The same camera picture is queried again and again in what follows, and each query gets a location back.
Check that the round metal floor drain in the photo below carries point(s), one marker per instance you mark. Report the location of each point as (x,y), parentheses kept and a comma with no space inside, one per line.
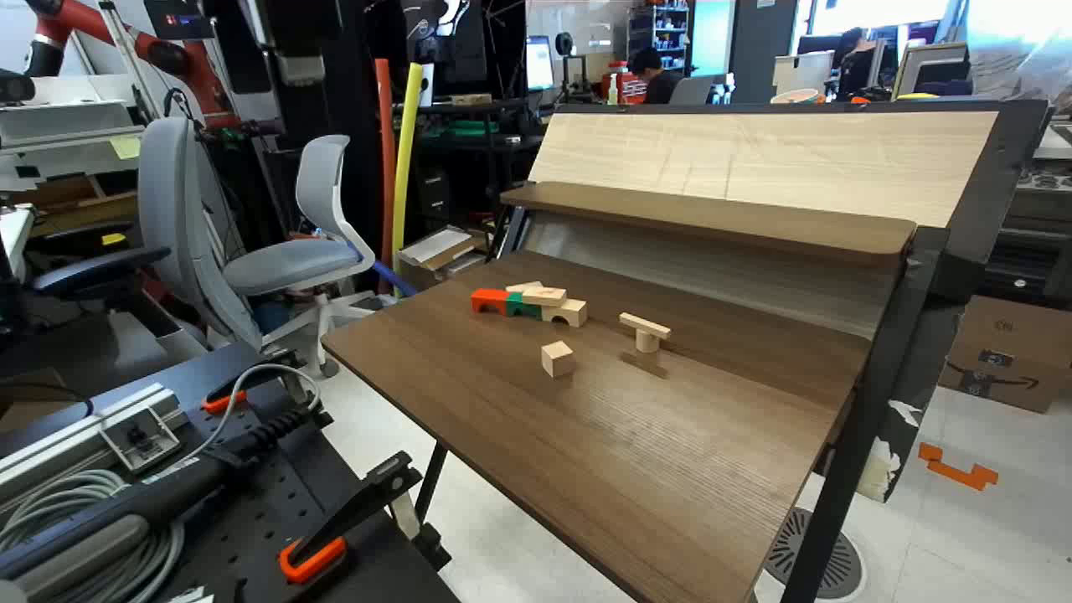
(825,563)

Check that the green wooden block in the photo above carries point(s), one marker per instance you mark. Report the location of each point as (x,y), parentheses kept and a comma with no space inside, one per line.
(518,305)

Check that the light wooden back panel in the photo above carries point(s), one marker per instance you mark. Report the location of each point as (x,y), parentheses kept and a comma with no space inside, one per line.
(771,157)

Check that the stack of flat boxes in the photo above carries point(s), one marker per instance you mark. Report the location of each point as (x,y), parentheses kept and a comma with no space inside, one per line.
(439,251)

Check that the natural wooden cube block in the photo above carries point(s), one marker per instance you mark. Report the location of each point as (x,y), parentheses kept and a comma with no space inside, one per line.
(557,358)

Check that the yellow foam pool noodle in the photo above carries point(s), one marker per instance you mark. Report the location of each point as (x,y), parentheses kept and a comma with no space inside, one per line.
(406,157)

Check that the black perforated robot table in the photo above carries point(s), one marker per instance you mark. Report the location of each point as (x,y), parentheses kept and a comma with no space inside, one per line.
(234,538)

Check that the black frame wooden desk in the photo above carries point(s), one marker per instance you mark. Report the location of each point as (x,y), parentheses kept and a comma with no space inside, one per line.
(872,403)

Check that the natural wooden plank block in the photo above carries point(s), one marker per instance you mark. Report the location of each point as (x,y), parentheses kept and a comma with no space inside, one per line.
(539,294)

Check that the light grey swivel chair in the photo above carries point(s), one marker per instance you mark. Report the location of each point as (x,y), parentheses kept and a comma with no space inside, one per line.
(297,261)

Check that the computer monitor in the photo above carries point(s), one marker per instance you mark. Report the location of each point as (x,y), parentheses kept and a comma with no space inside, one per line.
(931,68)

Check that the grey office chair black armrest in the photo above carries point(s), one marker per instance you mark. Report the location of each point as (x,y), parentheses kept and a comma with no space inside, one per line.
(180,224)

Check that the orange foam pool noodle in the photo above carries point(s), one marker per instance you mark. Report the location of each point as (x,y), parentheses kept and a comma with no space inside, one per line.
(384,157)

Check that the red robot arm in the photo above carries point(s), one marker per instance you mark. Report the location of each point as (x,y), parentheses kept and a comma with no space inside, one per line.
(111,28)

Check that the orange floor marker bracket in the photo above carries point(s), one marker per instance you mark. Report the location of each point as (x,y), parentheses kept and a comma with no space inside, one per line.
(957,469)

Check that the cardboard box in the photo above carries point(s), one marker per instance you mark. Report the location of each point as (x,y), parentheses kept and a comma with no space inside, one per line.
(1009,354)

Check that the orange wooden block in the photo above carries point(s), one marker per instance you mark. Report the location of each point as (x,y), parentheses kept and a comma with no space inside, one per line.
(488,299)

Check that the natural wooden T-shaped block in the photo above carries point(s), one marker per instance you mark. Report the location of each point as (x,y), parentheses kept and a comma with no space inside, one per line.
(644,332)

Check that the black shelf rack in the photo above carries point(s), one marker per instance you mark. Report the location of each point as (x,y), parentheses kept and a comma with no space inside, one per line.
(481,144)

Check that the yellow sticky note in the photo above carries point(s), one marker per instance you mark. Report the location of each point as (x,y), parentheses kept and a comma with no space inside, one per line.
(126,144)

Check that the aluminium extrusion rail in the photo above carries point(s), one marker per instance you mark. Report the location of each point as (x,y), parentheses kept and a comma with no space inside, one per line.
(78,429)

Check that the black orange bar clamp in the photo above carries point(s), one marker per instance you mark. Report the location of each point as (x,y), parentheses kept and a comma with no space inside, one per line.
(269,429)
(336,525)

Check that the seated person red shirt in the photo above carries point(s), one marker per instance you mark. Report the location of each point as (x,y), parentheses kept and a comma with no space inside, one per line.
(636,72)

